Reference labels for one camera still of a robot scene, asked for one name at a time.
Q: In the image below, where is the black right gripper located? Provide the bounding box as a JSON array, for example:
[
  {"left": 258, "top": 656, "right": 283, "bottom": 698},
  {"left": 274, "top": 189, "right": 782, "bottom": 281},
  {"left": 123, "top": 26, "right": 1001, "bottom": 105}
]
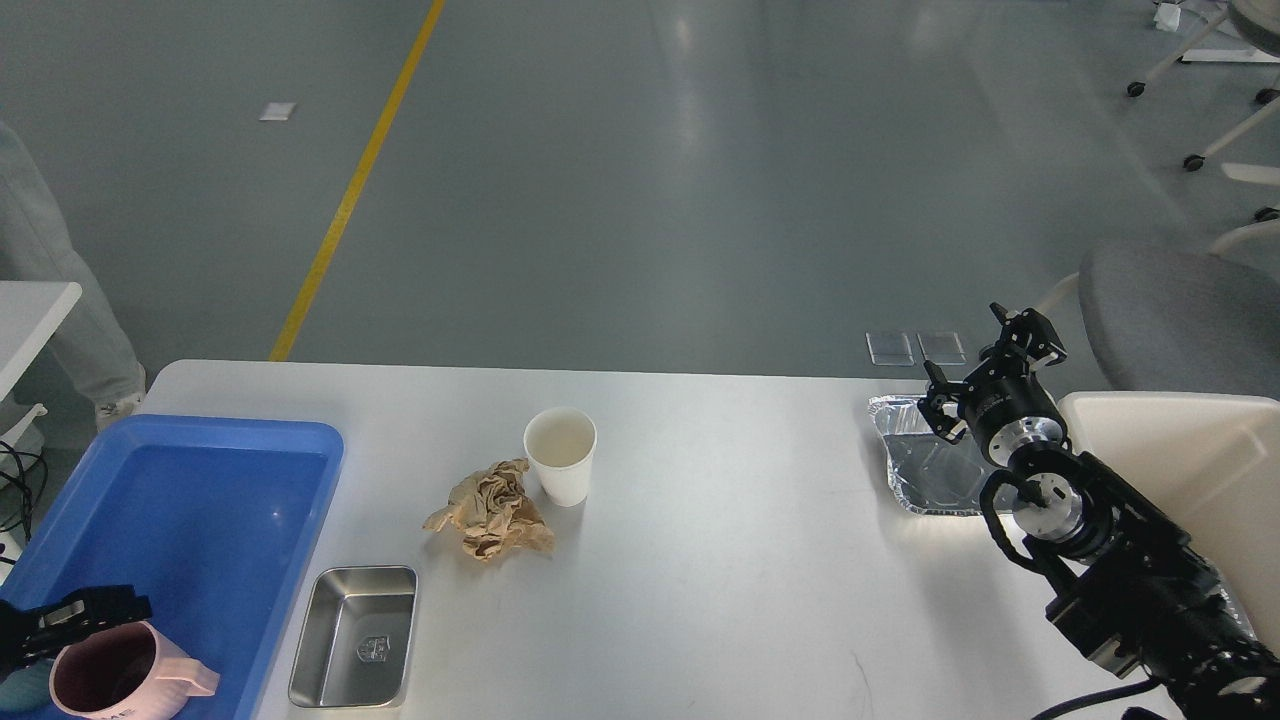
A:
[{"left": 916, "top": 302, "right": 1068, "bottom": 459}]

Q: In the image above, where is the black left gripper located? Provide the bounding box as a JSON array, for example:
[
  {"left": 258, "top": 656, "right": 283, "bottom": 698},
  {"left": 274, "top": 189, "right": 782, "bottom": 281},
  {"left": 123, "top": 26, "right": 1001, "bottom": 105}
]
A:
[{"left": 1, "top": 585, "right": 154, "bottom": 682}]

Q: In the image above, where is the pink plastic mug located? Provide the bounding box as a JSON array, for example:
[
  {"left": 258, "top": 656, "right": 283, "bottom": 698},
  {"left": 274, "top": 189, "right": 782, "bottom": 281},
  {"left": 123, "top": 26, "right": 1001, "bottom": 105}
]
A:
[{"left": 47, "top": 621, "right": 221, "bottom": 719}]

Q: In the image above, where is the aluminium foil tray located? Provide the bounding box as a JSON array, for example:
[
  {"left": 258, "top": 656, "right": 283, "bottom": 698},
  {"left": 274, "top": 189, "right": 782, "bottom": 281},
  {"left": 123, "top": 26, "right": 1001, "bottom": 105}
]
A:
[{"left": 867, "top": 395, "right": 995, "bottom": 518}]

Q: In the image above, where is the stainless steel rectangular tray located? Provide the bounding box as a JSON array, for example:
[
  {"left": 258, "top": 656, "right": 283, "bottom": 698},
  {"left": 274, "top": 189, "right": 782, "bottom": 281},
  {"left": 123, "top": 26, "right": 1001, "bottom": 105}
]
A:
[{"left": 288, "top": 565, "right": 419, "bottom": 710}]

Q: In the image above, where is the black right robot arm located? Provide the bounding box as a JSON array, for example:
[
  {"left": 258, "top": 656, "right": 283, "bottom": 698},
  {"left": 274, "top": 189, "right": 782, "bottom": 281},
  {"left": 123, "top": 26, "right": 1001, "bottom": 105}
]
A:
[{"left": 916, "top": 304, "right": 1279, "bottom": 719}]

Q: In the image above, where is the teal ceramic cup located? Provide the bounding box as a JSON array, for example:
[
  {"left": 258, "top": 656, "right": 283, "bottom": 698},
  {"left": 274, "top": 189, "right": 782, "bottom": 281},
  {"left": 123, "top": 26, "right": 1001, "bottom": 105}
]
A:
[{"left": 1, "top": 659, "right": 54, "bottom": 719}]

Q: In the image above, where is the blue plastic tray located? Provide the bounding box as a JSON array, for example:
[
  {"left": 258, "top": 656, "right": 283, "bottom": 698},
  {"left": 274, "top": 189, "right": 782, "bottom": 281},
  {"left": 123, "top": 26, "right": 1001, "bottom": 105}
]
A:
[{"left": 3, "top": 414, "right": 344, "bottom": 719}]

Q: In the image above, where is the cream plastic bin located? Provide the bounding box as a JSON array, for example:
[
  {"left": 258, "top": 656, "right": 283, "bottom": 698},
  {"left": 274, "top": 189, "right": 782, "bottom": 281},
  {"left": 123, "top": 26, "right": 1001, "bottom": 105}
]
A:
[{"left": 1059, "top": 392, "right": 1279, "bottom": 652}]

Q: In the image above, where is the white rolling chair base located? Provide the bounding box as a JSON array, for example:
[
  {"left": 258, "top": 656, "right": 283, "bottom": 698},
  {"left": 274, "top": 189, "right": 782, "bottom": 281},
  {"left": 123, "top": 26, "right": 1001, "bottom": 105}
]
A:
[{"left": 1126, "top": 0, "right": 1280, "bottom": 251}]

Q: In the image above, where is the crumpled brown paper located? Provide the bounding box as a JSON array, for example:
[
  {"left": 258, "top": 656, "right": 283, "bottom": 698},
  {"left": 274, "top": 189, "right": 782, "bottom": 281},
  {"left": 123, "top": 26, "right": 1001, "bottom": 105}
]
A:
[{"left": 422, "top": 457, "right": 557, "bottom": 564}]

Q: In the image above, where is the white paper cup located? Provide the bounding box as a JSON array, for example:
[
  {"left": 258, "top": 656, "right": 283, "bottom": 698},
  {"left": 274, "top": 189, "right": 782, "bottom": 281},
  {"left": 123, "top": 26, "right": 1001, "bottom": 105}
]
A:
[{"left": 524, "top": 406, "right": 599, "bottom": 507}]

